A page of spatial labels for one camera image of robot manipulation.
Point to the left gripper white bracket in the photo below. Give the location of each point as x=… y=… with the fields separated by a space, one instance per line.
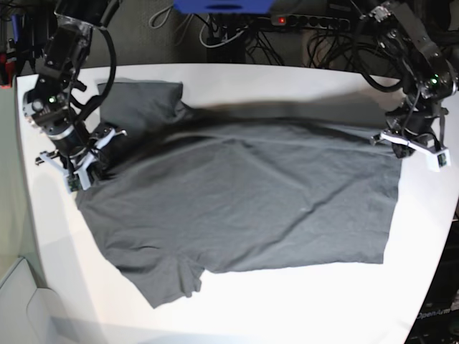
x=410 y=131

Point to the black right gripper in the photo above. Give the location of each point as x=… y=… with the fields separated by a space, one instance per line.
x=85 y=158

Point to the dark grey t-shirt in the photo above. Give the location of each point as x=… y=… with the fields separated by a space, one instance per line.
x=259 y=187

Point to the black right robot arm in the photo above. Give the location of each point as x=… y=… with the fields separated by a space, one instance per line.
x=50 y=105

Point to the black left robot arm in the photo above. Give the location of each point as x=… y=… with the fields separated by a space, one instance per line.
x=426 y=79

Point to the red black clamp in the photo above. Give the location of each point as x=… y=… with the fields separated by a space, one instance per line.
x=7 y=70

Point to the black power strip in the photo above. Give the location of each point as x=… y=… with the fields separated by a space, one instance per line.
x=301 y=21

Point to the blue plastic box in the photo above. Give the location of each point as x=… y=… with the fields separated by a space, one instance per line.
x=223 y=6

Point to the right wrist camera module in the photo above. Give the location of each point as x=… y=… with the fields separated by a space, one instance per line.
x=73 y=183

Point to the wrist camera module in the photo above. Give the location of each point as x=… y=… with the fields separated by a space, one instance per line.
x=73 y=183
x=441 y=160

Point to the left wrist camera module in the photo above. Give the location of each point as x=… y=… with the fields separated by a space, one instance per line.
x=441 y=160

